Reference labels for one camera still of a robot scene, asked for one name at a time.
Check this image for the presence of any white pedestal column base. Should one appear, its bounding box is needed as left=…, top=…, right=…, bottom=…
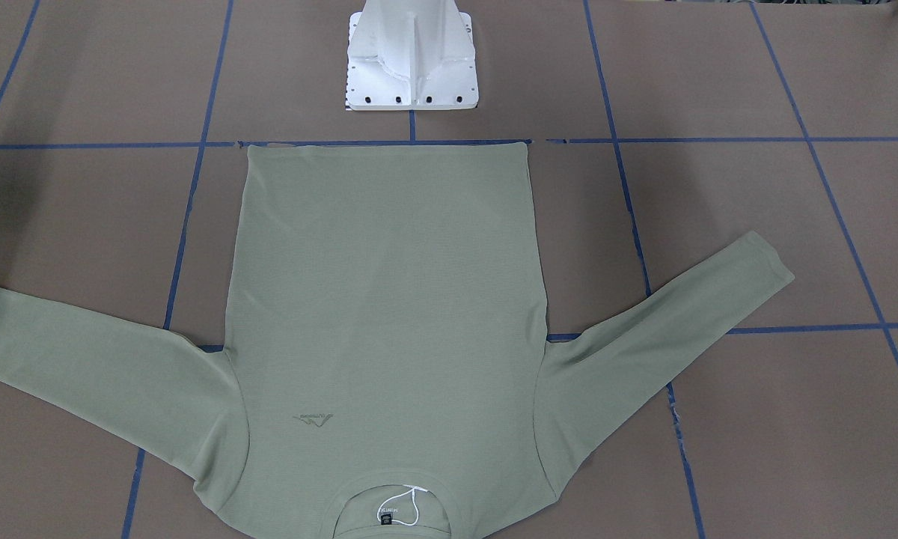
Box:
left=344, top=1, right=480, bottom=112

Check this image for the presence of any olive green long-sleeve shirt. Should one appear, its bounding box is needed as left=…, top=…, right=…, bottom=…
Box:
left=0, top=142, right=794, bottom=538

